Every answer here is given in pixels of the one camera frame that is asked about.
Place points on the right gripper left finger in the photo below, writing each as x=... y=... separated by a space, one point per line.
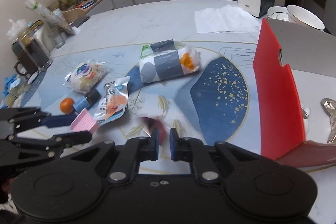
x=131 y=155

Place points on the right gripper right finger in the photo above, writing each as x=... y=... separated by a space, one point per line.
x=194 y=152

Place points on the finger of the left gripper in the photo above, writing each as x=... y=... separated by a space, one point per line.
x=60 y=138
x=26 y=118

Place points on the pink ridged eraser block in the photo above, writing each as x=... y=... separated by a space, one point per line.
x=84 y=122

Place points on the orange mandarin fruit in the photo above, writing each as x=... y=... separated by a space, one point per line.
x=67 y=105

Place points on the chicken sausage packet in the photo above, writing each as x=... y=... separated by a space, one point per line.
x=114 y=103

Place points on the blueberry bread packet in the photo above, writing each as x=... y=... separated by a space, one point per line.
x=86 y=75

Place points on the tissue pack grey band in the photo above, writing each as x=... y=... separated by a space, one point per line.
x=166 y=60

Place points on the silver foil snack bag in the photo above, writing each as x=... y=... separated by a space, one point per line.
x=329 y=106

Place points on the pink binder clip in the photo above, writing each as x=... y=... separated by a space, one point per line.
x=152 y=125

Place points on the white plush keychain toy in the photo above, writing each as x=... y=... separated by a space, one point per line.
x=305 y=114

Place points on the dark mug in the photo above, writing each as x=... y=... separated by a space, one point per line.
x=24 y=65

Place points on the glass jar dark liquid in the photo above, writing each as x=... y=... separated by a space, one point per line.
x=30 y=39

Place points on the white paper napkins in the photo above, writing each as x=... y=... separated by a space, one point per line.
x=225 y=19

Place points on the red cardboard shoe box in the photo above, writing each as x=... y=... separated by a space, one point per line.
x=294 y=64

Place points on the white sideboard cabinet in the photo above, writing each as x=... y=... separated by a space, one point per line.
x=93 y=7

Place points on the white bowl black rim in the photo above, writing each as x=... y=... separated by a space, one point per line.
x=304 y=17

